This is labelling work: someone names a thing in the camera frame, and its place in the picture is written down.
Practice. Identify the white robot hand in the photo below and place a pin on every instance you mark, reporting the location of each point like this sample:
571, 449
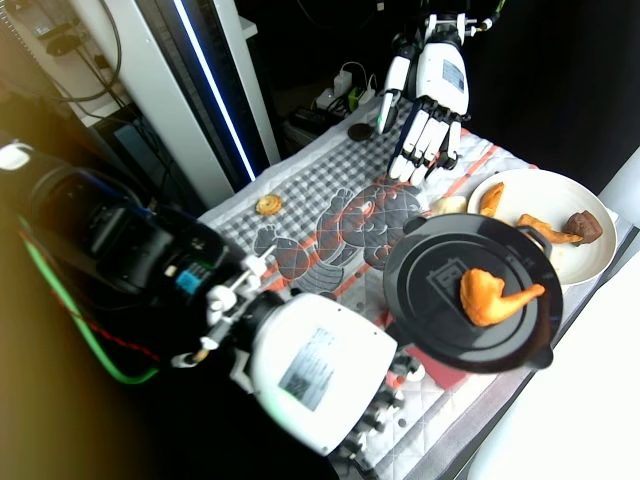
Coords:
440, 75
320, 360

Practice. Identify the black frying pan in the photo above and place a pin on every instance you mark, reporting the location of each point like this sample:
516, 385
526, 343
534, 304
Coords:
430, 300

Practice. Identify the orange toy chicken drumstick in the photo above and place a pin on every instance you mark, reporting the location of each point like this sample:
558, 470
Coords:
482, 300

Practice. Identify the pink box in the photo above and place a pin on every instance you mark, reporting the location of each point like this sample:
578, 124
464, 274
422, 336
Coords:
447, 378

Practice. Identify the green plug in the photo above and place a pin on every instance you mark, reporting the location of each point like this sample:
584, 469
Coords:
356, 97

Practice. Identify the white charger plug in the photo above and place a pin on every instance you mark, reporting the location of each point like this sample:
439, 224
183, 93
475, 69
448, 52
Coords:
344, 81

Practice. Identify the brown round disc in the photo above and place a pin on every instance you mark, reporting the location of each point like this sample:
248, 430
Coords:
360, 131

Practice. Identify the white power strip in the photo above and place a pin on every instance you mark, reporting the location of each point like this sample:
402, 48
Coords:
327, 99

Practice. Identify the white toy dumpling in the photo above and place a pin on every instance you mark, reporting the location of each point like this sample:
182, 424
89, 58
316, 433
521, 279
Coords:
450, 205

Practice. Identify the orange toy fried dumpling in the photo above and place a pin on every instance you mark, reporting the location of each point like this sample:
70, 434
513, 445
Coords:
492, 199

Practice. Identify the black power adapter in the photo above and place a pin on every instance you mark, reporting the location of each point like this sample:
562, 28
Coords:
309, 118

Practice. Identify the grey checked bear quilt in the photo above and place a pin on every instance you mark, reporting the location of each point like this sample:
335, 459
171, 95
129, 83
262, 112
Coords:
320, 200

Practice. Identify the yellow toy cookie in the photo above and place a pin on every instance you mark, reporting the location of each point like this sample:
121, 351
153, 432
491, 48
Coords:
269, 204

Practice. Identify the white round plate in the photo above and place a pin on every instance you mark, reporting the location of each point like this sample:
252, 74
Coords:
550, 197

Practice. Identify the grey table cloth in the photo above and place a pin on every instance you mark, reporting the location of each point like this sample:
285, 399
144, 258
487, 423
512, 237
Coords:
505, 395

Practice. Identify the brown toy chicken wing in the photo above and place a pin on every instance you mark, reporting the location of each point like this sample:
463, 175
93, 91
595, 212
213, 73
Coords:
562, 232

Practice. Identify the dark brown toy meat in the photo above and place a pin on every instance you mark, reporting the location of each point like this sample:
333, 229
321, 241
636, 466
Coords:
584, 225

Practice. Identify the white pillar with blue light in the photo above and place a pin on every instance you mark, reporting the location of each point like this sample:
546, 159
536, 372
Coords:
165, 100

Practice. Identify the white shelf unit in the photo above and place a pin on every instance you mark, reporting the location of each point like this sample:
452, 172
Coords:
30, 60

